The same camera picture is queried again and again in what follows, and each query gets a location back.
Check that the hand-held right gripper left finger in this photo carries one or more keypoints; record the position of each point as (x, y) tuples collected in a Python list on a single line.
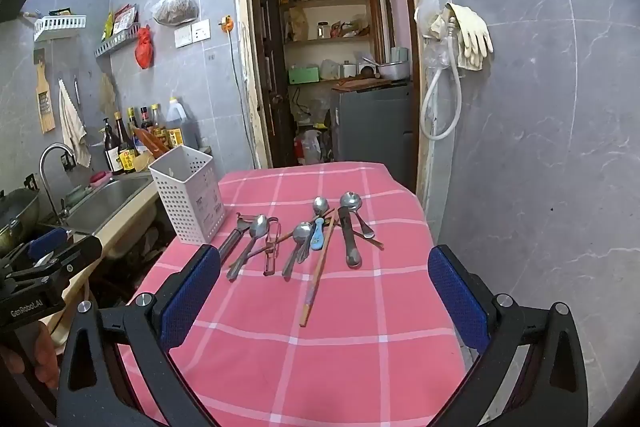
[(192, 302)]

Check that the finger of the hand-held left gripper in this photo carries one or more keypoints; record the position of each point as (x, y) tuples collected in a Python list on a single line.
[(47, 241), (75, 257)]

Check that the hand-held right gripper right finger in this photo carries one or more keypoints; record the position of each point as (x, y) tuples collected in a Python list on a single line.
[(457, 302)]

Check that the white perforated utensil holder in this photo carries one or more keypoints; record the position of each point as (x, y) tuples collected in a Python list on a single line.
[(185, 202)]

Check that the steel fork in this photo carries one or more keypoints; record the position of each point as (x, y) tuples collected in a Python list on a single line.
[(306, 252)]

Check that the small blue spoon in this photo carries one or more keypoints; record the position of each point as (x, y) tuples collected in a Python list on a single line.
[(318, 234)]

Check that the person's left hand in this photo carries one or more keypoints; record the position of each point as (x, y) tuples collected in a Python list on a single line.
[(47, 357)]

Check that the dark wok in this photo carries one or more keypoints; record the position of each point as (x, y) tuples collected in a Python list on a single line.
[(17, 219)]

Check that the beige kitchen counter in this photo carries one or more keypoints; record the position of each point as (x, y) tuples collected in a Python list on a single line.
[(127, 219)]

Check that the steel sink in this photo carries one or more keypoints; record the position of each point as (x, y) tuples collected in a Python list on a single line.
[(110, 202)]

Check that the steel faucet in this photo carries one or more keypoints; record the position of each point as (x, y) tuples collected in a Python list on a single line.
[(46, 167)]

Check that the pink scrub brush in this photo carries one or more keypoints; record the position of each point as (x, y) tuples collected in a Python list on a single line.
[(100, 178)]

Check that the pink checked tablecloth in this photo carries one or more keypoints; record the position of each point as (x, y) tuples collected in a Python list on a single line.
[(280, 357)]

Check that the dark pump bottle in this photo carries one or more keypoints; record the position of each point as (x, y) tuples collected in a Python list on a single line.
[(111, 152)]

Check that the tan wrapped block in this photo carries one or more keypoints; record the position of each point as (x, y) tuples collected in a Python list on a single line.
[(143, 163)]

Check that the beige towel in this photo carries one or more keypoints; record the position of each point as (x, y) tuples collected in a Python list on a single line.
[(74, 127)]

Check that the red chilli packet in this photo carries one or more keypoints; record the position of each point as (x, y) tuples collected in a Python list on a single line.
[(150, 142)]

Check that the wooden grater board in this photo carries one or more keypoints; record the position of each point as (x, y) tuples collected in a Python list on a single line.
[(46, 102)]

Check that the yellow cap sauce bottle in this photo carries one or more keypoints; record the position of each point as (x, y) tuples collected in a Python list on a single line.
[(132, 122)]

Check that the hanging steel tool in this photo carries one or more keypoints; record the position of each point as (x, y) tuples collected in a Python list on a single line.
[(77, 89)]

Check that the red cap sauce bottle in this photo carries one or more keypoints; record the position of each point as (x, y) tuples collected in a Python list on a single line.
[(146, 119)]

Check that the hanging brown scrubber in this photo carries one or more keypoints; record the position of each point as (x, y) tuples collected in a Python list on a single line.
[(107, 97)]

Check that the amber sauce bottle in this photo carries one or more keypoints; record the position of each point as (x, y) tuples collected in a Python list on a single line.
[(157, 122)]

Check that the large oil jug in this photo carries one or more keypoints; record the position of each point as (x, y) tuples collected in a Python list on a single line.
[(182, 127)]

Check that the grey small fridge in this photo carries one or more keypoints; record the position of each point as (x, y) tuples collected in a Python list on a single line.
[(372, 132)]

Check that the red plastic bag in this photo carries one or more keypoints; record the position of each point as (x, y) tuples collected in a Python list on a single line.
[(144, 49)]

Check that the yellow green packet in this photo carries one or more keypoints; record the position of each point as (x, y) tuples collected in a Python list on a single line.
[(108, 26)]

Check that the wooden cutting board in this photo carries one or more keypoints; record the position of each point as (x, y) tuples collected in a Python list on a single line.
[(362, 83)]

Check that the steel pot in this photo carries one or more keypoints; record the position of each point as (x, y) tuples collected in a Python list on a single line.
[(392, 71)]

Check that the green box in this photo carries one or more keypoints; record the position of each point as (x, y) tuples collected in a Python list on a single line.
[(304, 75)]

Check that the pale green cup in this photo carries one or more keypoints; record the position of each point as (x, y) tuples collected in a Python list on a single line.
[(399, 55)]

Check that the dark brown door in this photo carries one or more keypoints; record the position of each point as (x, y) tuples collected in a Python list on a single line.
[(272, 57)]

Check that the cream rubber gloves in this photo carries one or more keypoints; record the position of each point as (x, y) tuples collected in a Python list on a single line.
[(472, 37)]

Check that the orange plug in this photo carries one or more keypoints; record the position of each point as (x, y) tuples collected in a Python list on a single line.
[(227, 24)]

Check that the clear plastic bag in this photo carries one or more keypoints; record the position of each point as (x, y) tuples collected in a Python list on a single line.
[(432, 4)]

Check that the wooden shelf unit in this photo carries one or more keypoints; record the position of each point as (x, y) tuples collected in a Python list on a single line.
[(372, 7)]

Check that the grey wall shelf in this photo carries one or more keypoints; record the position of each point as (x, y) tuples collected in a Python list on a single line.
[(117, 41)]

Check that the white wall shelf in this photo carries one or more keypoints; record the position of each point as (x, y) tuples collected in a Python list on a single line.
[(60, 26)]

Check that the white wall switch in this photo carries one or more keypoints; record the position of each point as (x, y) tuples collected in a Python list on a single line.
[(183, 36)]

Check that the wooden door frame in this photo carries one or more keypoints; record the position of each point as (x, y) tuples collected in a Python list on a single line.
[(242, 57)]

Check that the white wall socket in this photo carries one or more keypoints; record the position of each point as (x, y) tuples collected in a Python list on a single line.
[(201, 31)]

